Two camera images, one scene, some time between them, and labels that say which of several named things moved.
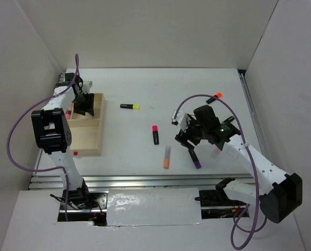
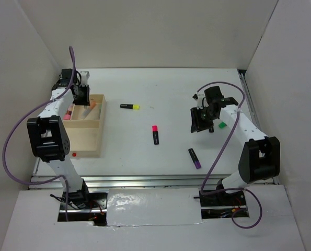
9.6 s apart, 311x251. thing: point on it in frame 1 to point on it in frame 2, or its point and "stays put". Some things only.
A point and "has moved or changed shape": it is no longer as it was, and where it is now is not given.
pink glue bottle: x=68 y=112 stays put
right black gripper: x=182 y=136 to x=197 y=124
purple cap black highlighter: x=195 y=159 stays put
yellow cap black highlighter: x=136 y=106 stays put
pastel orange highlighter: x=167 y=157 has moved or changed shape
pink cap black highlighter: x=154 y=129 stays put
